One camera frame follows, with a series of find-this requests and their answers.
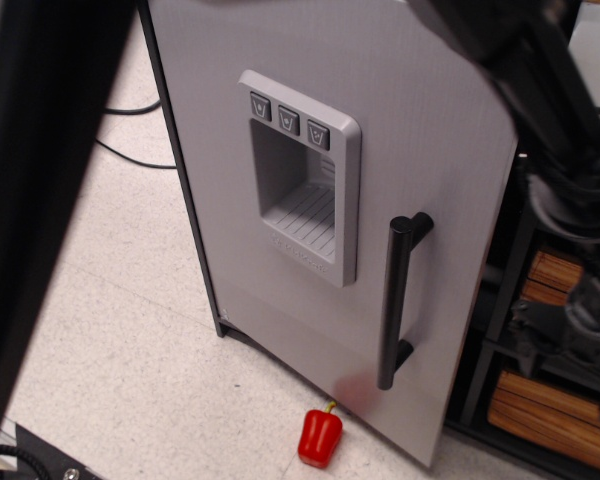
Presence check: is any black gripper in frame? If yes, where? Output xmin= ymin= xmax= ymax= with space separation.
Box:
xmin=509 ymin=297 xmax=600 ymax=425

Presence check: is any black fridge door handle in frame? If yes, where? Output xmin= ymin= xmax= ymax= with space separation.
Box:
xmin=376 ymin=212 xmax=434 ymax=391

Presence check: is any grey toy fridge door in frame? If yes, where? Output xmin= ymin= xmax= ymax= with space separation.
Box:
xmin=147 ymin=0 xmax=520 ymax=470

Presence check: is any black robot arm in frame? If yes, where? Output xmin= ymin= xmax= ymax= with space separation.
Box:
xmin=0 ymin=1 xmax=600 ymax=464

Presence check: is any dark grey fridge cabinet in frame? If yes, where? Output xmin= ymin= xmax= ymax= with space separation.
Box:
xmin=135 ymin=0 xmax=600 ymax=480

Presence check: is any lower wooden drawer front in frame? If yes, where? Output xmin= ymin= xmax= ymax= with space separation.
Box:
xmin=487 ymin=370 xmax=600 ymax=470

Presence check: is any wooden drawer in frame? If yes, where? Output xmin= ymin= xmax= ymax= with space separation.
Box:
xmin=487 ymin=370 xmax=600 ymax=470
xmin=520 ymin=249 xmax=583 ymax=306

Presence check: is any upper wooden drawer front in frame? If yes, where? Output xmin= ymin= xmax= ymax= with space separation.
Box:
xmin=520 ymin=249 xmax=583 ymax=306

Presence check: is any red bell pepper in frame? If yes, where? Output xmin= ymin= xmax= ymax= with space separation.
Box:
xmin=297 ymin=401 xmax=343 ymax=469

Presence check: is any white counter block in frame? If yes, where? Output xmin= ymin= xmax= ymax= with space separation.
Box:
xmin=570 ymin=1 xmax=600 ymax=106

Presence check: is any grey ice dispenser panel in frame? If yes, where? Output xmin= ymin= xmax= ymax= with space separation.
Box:
xmin=238 ymin=70 xmax=362 ymax=288

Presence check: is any lower black floor cable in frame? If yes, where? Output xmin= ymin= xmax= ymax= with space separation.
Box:
xmin=93 ymin=139 xmax=177 ymax=170

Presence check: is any black floor cable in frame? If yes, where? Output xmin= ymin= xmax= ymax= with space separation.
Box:
xmin=93 ymin=139 xmax=177 ymax=170
xmin=103 ymin=98 xmax=162 ymax=116

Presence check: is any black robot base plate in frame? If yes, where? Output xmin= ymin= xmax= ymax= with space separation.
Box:
xmin=2 ymin=421 xmax=104 ymax=480

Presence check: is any upper black floor cable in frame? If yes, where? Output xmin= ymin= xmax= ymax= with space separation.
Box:
xmin=103 ymin=98 xmax=162 ymax=116

